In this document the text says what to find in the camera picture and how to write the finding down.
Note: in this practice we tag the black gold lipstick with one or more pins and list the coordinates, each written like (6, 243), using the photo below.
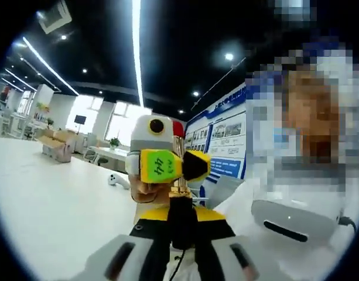
(182, 222)

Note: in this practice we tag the person's right hand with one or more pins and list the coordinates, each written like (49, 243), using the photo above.
(150, 191)

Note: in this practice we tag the potted green plant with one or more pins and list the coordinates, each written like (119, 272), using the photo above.
(50, 121)
(114, 143)

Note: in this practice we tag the white office desk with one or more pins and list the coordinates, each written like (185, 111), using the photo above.
(114, 155)

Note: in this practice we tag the white handheld controller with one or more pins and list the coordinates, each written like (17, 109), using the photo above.
(117, 180)

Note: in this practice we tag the white office chair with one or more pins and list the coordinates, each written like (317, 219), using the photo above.
(92, 150)

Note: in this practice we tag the person's white shirt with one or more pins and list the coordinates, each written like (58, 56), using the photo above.
(284, 263)

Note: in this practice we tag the black monitor on stand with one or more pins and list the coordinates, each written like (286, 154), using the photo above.
(80, 119)

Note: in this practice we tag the long ceiling light strip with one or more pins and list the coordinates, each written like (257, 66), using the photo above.
(50, 65)
(137, 52)

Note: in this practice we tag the open cardboard box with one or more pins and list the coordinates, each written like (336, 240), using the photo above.
(56, 145)

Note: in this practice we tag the white ceiling air vent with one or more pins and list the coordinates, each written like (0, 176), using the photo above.
(53, 16)

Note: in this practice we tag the blue white wall poster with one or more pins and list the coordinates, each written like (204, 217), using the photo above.
(226, 131)

